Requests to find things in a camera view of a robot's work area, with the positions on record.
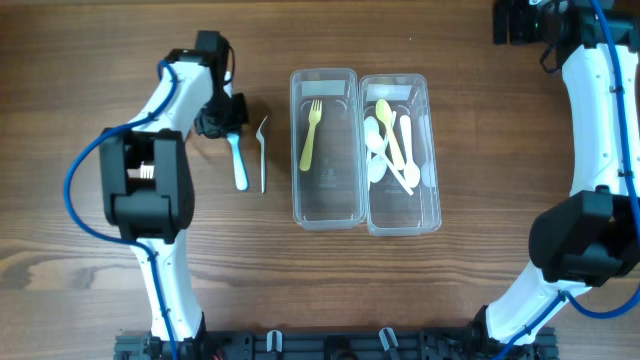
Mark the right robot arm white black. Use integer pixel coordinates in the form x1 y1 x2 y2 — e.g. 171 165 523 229
471 0 639 349

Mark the clear plastic container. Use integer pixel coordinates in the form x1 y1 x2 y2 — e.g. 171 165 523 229
359 73 442 236
290 68 366 231

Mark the yellow plastic fork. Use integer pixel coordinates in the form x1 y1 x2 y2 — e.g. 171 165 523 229
299 99 322 172

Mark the light blue spork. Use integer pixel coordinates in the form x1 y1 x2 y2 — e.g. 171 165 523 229
226 133 249 191

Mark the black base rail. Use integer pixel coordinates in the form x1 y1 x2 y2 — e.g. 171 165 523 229
113 328 560 360

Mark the yellow plastic spoon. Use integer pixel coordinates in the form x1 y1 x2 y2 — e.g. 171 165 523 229
375 99 405 170

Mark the white wide-handled spoon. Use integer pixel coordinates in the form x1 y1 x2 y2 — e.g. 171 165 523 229
400 115 420 188

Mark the white slim-handled spoon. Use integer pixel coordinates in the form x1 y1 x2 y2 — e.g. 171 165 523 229
367 110 398 184

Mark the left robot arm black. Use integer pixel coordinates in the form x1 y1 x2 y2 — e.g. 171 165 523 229
99 31 248 344

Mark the right clear plastic container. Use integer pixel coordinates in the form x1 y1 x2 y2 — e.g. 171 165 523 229
359 73 442 236

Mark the left clear plastic container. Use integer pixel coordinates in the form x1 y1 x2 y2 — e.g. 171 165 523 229
290 68 366 231

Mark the left blue cable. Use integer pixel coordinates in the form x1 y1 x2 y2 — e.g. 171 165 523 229
62 59 180 360

